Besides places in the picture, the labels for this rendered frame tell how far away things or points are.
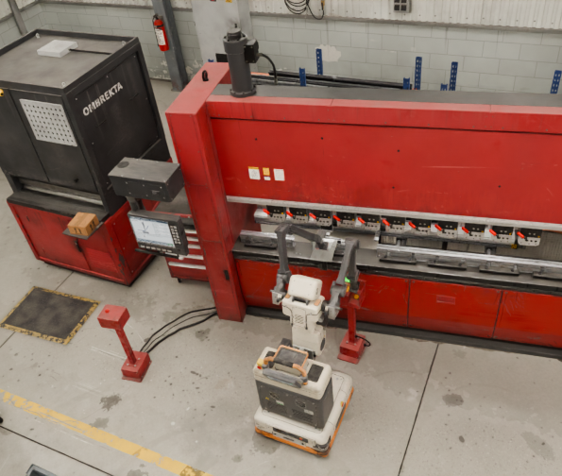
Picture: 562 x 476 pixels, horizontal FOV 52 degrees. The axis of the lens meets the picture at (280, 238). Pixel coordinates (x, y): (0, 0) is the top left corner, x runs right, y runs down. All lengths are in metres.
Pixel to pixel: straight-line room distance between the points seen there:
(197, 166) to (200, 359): 1.91
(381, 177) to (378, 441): 2.09
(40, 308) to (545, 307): 4.89
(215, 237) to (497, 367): 2.67
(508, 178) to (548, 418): 1.99
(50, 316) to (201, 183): 2.56
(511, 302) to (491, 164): 1.29
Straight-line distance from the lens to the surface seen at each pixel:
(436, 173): 4.36
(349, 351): 5.30
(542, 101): 4.25
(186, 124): 4.38
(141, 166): 4.51
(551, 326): 5.27
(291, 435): 4.70
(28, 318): 6.58
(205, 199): 4.74
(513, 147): 4.24
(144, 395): 5.45
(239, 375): 5.34
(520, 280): 4.91
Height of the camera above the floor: 4.27
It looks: 41 degrees down
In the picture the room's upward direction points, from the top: 8 degrees counter-clockwise
